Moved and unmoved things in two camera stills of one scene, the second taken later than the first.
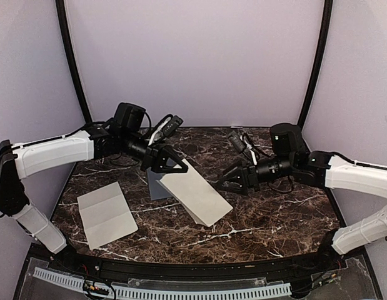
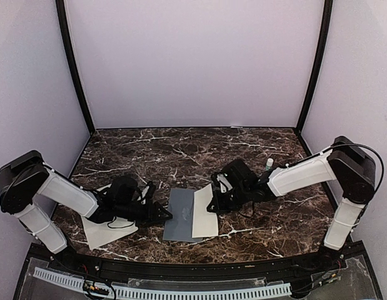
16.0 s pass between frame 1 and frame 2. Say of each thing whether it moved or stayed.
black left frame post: stayed
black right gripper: moved
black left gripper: moved
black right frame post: stayed
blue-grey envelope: moved
